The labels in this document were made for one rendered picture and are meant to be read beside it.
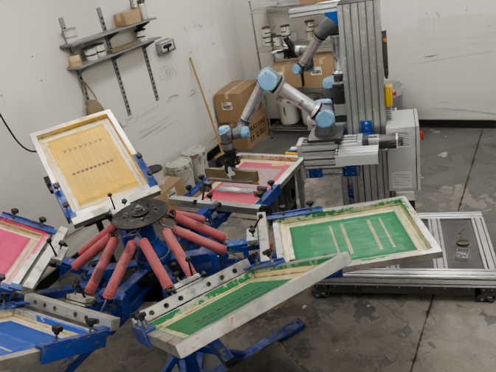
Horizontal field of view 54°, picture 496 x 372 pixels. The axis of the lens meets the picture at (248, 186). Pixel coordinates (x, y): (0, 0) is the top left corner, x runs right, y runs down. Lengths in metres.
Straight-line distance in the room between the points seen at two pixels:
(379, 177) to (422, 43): 3.10
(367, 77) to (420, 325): 1.68
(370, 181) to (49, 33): 3.03
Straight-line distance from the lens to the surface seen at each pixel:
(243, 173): 3.17
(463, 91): 6.43
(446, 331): 3.53
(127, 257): 2.43
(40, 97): 4.66
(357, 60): 3.22
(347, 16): 3.17
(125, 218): 2.57
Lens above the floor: 2.43
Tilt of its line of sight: 26 degrees down
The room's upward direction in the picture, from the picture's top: 11 degrees counter-clockwise
